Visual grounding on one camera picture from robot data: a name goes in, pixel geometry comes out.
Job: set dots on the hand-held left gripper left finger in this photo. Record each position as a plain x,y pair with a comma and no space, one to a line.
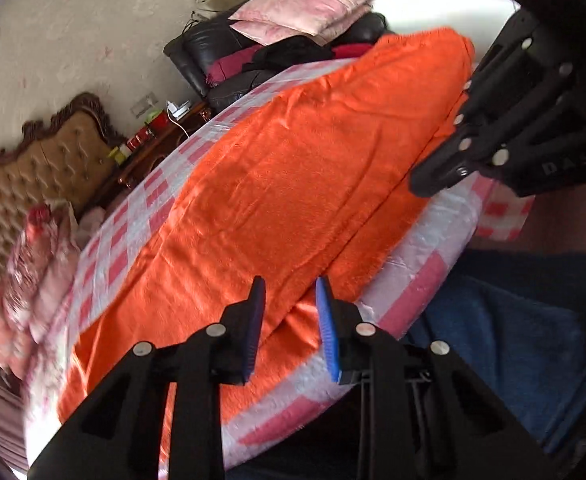
257,310

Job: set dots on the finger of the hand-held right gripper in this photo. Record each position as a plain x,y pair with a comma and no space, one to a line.
513,80
453,165

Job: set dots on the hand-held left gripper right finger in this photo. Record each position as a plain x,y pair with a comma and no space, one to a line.
325,320

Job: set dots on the orange pants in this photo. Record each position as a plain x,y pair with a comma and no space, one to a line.
273,185

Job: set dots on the pink checked tablecloth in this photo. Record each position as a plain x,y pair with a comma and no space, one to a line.
123,240

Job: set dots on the blue cloth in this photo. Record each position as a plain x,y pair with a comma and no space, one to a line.
498,335

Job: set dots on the wooden nightstand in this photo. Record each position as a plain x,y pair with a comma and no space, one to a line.
148,160

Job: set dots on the black garment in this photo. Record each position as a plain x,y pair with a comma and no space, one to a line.
293,50

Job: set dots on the red can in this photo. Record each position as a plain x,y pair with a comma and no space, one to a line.
137,141

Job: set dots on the yellow green bottle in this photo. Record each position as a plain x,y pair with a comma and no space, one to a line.
119,154

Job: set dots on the large pink pillow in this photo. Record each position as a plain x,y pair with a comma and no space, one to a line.
313,5

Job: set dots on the red cup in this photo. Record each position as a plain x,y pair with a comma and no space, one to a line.
159,121

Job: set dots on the pink floral quilt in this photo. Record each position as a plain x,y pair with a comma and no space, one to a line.
38,270

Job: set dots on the small pink pillow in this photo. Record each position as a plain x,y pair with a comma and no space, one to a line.
263,32

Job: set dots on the dark red cloth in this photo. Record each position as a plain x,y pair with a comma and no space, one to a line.
233,62

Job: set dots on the tufted brown headboard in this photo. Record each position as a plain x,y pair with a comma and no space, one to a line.
48,170

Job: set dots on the black leather sofa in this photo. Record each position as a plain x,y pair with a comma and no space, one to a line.
208,42

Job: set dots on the wall socket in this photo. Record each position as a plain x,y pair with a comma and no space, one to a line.
144,105

